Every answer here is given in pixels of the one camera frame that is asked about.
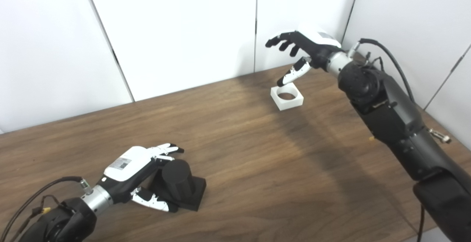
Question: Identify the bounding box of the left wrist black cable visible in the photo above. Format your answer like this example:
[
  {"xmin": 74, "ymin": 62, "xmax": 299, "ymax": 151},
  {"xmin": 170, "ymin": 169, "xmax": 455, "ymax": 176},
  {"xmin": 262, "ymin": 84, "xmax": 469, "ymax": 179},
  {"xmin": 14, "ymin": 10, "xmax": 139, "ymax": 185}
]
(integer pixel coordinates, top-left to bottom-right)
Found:
[{"xmin": 0, "ymin": 176, "xmax": 92, "ymax": 242}]

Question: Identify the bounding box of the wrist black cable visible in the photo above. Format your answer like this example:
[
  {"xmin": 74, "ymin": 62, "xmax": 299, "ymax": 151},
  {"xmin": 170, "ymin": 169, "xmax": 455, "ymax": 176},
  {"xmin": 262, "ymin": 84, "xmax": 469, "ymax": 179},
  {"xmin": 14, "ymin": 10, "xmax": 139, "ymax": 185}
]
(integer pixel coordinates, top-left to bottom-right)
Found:
[
  {"xmin": 0, "ymin": 176, "xmax": 92, "ymax": 242},
  {"xmin": 348, "ymin": 38, "xmax": 416, "ymax": 102}
]

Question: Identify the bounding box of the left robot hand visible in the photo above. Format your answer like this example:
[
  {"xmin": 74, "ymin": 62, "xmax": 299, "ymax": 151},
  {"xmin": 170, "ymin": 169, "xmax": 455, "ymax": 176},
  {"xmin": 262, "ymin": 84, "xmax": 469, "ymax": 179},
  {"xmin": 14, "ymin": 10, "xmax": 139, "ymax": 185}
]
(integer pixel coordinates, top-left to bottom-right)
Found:
[{"xmin": 98, "ymin": 143, "xmax": 185, "ymax": 213}]

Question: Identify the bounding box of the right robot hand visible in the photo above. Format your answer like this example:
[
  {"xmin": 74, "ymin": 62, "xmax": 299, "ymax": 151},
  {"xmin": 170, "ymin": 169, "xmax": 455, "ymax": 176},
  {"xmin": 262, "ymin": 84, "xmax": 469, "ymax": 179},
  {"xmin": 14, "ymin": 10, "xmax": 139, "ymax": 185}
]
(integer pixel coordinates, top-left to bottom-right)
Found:
[{"xmin": 265, "ymin": 28, "xmax": 343, "ymax": 87}]

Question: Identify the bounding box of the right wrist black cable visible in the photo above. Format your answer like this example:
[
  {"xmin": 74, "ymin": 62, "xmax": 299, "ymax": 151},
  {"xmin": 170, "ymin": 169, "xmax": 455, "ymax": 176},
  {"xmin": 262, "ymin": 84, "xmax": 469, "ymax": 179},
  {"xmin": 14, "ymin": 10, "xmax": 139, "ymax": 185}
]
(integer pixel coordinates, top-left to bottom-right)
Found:
[{"xmin": 348, "ymin": 38, "xmax": 416, "ymax": 102}]

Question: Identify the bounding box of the white square piece with hole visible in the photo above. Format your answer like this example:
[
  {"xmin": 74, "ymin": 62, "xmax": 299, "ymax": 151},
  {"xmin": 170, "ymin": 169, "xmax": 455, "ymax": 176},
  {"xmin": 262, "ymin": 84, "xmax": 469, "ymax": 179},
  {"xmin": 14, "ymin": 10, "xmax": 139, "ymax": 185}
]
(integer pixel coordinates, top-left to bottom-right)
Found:
[{"xmin": 270, "ymin": 84, "xmax": 304, "ymax": 111}]

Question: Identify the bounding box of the black peg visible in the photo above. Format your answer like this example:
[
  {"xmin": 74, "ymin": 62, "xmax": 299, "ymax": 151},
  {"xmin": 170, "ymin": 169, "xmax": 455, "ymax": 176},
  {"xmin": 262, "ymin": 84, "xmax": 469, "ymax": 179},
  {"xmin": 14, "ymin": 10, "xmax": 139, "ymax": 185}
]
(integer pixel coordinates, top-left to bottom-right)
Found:
[{"xmin": 149, "ymin": 159, "xmax": 207, "ymax": 212}]

